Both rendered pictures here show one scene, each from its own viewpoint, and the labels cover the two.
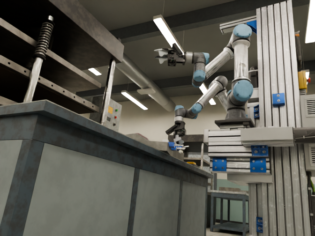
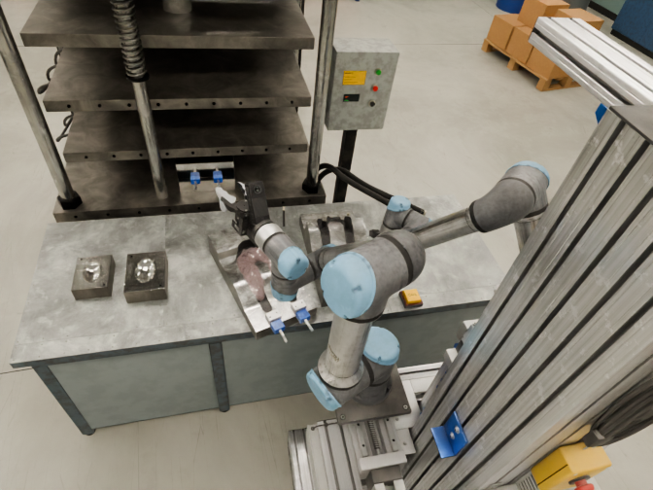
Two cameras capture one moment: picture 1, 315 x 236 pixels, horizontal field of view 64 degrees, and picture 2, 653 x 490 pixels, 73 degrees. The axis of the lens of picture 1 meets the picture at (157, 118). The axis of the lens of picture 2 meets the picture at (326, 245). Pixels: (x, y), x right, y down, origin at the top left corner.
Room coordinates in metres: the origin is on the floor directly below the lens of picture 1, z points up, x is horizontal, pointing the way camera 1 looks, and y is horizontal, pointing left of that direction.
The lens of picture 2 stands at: (0.97, -0.82, 2.28)
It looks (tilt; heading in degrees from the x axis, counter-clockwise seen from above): 46 degrees down; 42
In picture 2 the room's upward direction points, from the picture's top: 9 degrees clockwise
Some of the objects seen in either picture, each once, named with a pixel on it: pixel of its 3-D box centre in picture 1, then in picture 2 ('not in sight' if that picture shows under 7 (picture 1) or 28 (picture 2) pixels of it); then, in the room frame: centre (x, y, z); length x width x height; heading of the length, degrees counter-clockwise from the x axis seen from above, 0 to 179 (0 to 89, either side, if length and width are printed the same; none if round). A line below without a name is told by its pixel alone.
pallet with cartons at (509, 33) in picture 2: not in sight; (545, 37); (6.99, 1.45, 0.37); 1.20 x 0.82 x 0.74; 71
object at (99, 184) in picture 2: not in sight; (196, 158); (1.93, 1.10, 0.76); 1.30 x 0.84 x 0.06; 151
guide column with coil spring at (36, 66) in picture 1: (28, 96); (151, 141); (1.62, 0.89, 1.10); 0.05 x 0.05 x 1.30
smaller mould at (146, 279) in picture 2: not in sight; (147, 276); (1.31, 0.42, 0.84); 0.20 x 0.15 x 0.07; 61
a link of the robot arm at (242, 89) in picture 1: (241, 63); (349, 335); (1.45, -0.51, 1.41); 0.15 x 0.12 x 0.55; 175
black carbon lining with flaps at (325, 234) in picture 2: not in sight; (339, 243); (2.01, 0.03, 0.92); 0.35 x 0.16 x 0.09; 61
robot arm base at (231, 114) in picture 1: (236, 116); (368, 373); (1.58, -0.52, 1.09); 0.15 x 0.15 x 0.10
